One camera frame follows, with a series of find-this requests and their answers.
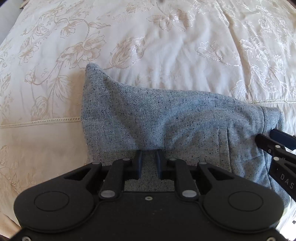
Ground cream floral bedspread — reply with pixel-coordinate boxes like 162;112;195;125
1;1;295;225

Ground grey speckled pants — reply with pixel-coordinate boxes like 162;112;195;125
81;63;290;206

